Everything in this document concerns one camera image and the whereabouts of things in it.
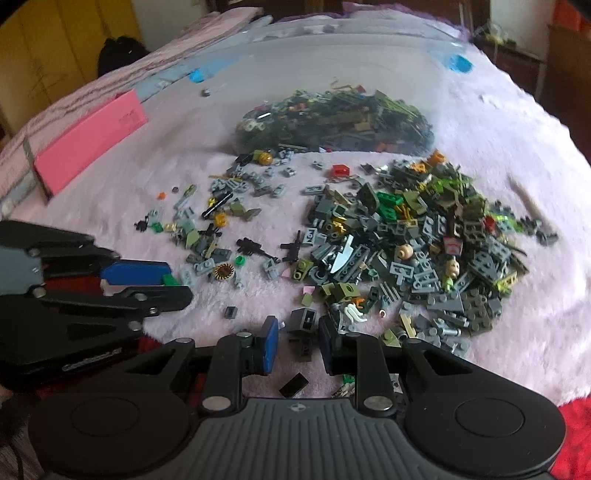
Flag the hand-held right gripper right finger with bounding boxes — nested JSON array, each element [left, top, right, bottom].
[[318, 316, 490, 413]]

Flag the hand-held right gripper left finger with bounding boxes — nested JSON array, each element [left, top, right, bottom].
[[106, 316, 280, 413]]

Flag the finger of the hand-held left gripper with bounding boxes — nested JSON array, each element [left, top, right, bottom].
[[41, 286, 193, 340], [0, 222, 171, 284]]

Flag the dark grey toy brick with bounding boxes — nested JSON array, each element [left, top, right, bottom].
[[287, 308, 320, 357]]

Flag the pile of toy bricks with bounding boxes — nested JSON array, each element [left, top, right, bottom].
[[286, 150, 559, 361]]

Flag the heap of mixed toy bricks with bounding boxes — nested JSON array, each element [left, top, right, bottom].
[[233, 83, 435, 155]]

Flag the clear plastic storage bin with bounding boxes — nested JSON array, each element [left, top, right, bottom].
[[143, 18, 467, 155]]

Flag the black flat tile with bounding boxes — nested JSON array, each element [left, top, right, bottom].
[[278, 372, 309, 398]]

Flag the black toy gun piece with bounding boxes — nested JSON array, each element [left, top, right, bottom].
[[202, 191, 234, 220]]

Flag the pink cardboard box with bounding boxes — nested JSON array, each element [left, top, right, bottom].
[[21, 89, 149, 206]]

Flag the light blue quilt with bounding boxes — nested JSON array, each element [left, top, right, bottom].
[[134, 16, 278, 100]]

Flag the black backpack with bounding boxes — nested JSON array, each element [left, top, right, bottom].
[[98, 37, 148, 77]]

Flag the yellow wardrobe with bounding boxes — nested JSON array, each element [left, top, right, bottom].
[[0, 0, 141, 134]]

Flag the red blanket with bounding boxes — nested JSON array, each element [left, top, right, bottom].
[[556, 396, 591, 480]]

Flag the white fluffy blanket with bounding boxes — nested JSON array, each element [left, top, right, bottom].
[[0, 28, 591, 407]]

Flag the wooden headboard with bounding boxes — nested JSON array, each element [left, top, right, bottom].
[[217, 0, 490, 14]]

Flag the large purple-trimmed pillow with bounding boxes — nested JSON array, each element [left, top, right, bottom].
[[342, 1, 472, 40]]

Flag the wooden nightstand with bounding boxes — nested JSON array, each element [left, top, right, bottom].
[[473, 34, 548, 100]]

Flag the wooden cabinet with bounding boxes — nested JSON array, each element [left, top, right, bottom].
[[538, 23, 591, 167]]

